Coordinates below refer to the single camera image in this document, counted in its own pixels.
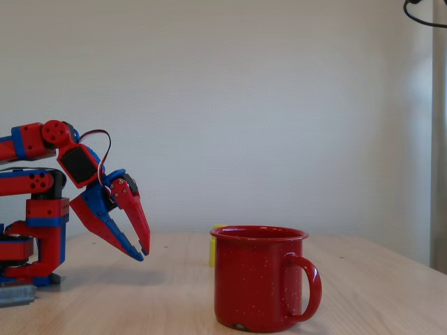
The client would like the yellow-green toy block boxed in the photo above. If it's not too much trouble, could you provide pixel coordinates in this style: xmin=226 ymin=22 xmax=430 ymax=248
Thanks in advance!
xmin=208 ymin=224 xmax=228 ymax=268

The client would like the red enamel mug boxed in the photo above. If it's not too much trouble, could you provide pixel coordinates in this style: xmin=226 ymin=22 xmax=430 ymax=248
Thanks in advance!
xmin=210 ymin=225 xmax=323 ymax=334

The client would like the grey curtain strip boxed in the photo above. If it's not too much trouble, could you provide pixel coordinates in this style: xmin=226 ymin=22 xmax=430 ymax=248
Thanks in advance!
xmin=429 ymin=0 xmax=447 ymax=276

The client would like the red white black servo cable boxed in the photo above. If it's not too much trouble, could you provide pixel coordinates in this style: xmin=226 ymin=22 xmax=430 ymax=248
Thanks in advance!
xmin=77 ymin=128 xmax=113 ymax=196

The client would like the black hanging cable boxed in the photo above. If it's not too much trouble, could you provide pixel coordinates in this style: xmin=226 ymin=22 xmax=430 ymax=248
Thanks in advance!
xmin=403 ymin=0 xmax=447 ymax=29

